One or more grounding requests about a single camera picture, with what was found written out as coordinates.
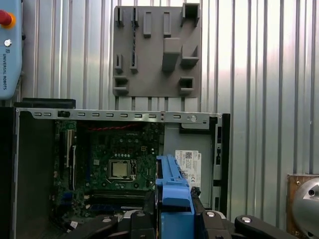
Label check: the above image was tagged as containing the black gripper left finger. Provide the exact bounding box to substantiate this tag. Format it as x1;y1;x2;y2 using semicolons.
66;191;157;239

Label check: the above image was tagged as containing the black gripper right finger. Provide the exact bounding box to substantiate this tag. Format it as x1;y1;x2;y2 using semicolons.
191;187;297;239

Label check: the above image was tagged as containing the hard disk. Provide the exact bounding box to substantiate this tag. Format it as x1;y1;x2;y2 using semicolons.
155;154;204;239

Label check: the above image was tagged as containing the silver CPU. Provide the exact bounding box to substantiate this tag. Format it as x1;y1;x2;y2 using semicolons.
111;162;130;179

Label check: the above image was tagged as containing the metal socket cover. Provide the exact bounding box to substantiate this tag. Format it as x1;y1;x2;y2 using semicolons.
107;159;138;181

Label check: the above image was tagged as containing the green motherboard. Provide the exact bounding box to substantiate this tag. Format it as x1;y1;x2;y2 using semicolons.
53;120;165;225

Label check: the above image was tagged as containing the black graphics card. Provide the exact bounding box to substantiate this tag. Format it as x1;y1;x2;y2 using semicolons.
69;143;77;191

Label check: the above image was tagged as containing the grey power supply unit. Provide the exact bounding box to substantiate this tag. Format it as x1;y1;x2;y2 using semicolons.
163;123;215;207

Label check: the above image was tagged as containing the white expansion slot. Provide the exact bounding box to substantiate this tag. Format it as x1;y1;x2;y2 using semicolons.
65;128;73;168

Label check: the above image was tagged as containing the black PC case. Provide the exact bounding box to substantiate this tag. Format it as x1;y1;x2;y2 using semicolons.
0;98;231;239

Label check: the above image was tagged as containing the pale blue teach pendant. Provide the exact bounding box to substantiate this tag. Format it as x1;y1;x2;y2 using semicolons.
0;0;24;101

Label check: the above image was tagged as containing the red black twisted wire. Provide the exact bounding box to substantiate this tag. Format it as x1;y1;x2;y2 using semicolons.
82;124;145;131

